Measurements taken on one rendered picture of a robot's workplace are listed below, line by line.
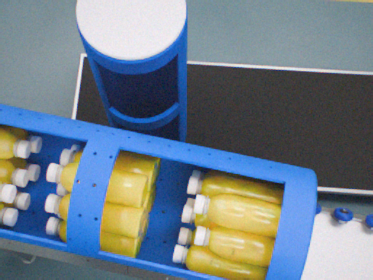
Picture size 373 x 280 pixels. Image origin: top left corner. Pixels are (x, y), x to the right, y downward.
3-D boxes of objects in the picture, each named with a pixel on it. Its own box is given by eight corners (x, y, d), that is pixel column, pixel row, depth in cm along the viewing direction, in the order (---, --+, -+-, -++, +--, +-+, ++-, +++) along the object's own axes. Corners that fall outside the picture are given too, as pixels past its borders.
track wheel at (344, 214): (353, 224, 137) (355, 216, 137) (334, 219, 138) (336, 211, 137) (350, 216, 141) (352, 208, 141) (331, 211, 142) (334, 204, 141)
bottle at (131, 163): (154, 162, 123) (68, 144, 125) (147, 195, 124) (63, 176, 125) (158, 159, 130) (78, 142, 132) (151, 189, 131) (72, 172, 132)
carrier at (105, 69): (102, 120, 234) (135, 179, 227) (55, -7, 151) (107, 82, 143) (164, 88, 238) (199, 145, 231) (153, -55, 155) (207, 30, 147)
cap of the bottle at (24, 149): (18, 138, 127) (26, 140, 127) (24, 140, 131) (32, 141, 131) (14, 156, 127) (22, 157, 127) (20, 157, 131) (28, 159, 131)
